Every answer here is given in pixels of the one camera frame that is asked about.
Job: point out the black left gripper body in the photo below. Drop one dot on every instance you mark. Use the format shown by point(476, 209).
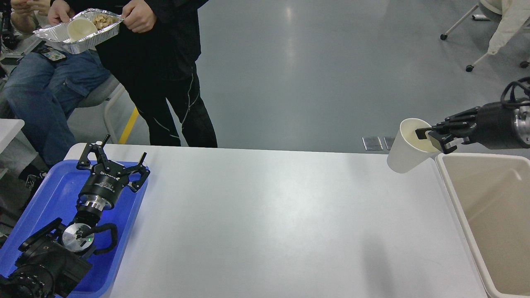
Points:
point(105, 184)

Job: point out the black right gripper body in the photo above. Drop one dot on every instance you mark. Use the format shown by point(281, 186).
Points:
point(495, 128)

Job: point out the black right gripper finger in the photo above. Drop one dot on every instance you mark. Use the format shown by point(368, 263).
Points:
point(466, 118)
point(446, 137)

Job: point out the white paper cup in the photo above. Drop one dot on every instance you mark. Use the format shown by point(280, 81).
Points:
point(407, 150)

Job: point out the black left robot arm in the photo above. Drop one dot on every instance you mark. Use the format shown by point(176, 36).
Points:
point(70, 239)

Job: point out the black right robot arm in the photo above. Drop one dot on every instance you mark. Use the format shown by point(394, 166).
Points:
point(515, 96)

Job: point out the grey chair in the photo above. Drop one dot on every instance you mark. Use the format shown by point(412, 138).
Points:
point(96, 107)

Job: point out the blue plastic tray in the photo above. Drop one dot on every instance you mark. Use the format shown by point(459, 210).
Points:
point(56, 198)

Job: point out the right metal floor socket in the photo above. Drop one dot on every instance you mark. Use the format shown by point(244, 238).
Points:
point(388, 141)

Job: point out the metal floor socket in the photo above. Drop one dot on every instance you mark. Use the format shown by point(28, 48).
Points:
point(372, 143)
point(388, 141)

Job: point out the beige plastic bin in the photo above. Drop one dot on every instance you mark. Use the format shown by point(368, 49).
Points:
point(491, 196)

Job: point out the left metal floor socket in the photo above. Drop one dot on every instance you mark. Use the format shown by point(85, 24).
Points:
point(372, 143)

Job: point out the white side table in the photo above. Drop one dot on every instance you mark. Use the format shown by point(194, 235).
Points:
point(9, 128)

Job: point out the seated person in jeans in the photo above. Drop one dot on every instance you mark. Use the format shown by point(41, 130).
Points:
point(43, 91)

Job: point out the white jacket on chair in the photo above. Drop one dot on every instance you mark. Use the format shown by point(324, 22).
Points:
point(514, 15)

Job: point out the standing person in black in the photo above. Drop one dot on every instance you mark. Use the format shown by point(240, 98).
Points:
point(154, 57)

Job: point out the aluminium foil food tray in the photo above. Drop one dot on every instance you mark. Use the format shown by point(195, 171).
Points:
point(56, 36)

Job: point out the paper cup in foil tray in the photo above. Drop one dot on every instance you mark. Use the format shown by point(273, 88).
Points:
point(80, 27)

